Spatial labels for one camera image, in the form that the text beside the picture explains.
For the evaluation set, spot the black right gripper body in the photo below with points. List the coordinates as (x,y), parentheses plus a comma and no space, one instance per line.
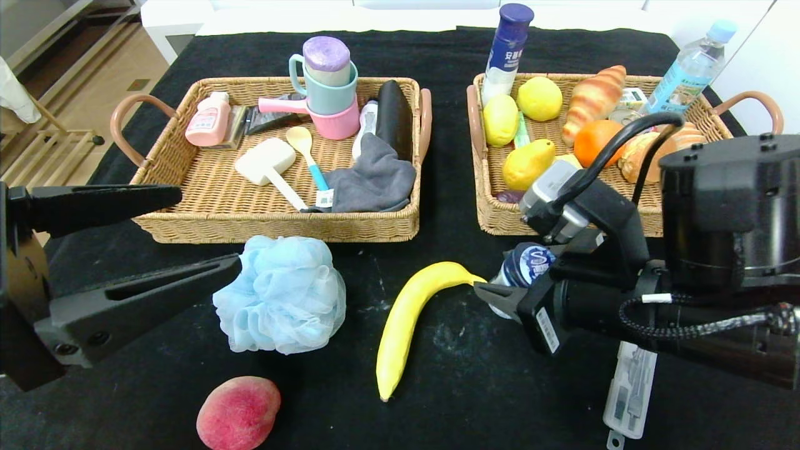
(542,324)

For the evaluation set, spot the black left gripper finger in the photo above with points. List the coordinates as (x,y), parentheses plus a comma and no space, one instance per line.
(100,206)
(156,297)

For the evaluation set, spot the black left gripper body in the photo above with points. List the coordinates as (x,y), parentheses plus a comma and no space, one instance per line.
(14,281)

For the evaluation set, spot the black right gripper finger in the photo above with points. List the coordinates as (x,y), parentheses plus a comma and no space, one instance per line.
(581,262)
(503,297)

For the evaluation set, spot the small jar with blue lid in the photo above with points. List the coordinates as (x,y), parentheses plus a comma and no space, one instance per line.
(528,262)

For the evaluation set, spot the yellow pear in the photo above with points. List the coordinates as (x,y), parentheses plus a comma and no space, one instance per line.
(528,167)

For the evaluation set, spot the clear plastic compass case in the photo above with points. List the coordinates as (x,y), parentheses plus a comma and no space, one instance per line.
(631,394)

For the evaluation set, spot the light blue bath pouf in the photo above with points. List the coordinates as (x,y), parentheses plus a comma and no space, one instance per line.
(287,300)

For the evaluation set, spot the wicker basket with food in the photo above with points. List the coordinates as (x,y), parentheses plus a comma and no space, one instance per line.
(494,215)

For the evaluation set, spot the wicker basket with household items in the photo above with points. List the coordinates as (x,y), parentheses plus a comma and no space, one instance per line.
(225,206)

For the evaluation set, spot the light wooden rack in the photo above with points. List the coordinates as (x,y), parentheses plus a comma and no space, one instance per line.
(37,156)

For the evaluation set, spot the purple eggplant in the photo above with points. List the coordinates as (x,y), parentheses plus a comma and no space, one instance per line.
(509,197)

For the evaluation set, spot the yellow banana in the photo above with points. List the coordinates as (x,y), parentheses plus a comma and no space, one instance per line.
(406,319)

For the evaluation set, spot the round brown bread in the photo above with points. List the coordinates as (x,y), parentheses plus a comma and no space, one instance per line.
(631,164)

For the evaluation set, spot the orange fruit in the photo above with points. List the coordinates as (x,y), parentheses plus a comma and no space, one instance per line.
(592,144)

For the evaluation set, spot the small pink bottle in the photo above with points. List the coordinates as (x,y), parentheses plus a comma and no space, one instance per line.
(209,122)

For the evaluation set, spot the red peach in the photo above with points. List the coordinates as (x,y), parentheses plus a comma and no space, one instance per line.
(237,412)

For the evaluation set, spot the white hanging cloth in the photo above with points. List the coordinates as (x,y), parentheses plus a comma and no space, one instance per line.
(12,94)

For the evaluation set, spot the green gum pack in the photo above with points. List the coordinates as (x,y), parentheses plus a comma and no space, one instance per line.
(522,128)

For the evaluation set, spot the silver tin can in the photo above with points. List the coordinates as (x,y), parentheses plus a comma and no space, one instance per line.
(622,115)

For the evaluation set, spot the small transparent packet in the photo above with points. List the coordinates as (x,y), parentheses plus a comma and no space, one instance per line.
(232,128)

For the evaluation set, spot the oval yellow lemon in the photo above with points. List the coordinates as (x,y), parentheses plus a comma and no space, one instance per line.
(500,122)

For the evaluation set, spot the striped croissant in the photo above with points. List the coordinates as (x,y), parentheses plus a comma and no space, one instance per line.
(594,100)

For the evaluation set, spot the long ridged bread loaf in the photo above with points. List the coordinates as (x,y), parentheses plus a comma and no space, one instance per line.
(690,137)

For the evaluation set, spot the round yellow lemon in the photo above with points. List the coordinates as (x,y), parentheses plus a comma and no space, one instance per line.
(539,99)

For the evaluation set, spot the small white green carton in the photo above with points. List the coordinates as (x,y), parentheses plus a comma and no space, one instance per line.
(634,99)

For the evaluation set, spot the grey cloth with tag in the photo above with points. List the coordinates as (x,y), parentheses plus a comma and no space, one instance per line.
(375,181)

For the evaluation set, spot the black plastic packet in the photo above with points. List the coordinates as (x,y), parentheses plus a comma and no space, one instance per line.
(269,122)

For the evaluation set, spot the light wooden shelf unit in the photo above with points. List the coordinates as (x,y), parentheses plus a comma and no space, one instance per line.
(37,25)

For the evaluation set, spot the white background table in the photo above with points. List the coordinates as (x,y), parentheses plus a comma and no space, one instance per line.
(175,19)

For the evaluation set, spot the black oblong case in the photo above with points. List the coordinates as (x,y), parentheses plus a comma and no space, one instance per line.
(395,119)

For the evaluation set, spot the clear water bottle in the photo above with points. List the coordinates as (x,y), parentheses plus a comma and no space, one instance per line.
(684,81)

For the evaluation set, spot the white bottle with blue cap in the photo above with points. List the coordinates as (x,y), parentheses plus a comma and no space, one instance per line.
(506,56)

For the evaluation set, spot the white tube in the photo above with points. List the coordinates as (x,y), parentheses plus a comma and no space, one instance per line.
(365,125)

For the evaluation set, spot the purple-topped beige cylinder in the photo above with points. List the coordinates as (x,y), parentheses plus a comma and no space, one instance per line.
(326,59)

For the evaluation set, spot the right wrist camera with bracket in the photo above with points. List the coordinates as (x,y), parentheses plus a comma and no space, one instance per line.
(553,203)

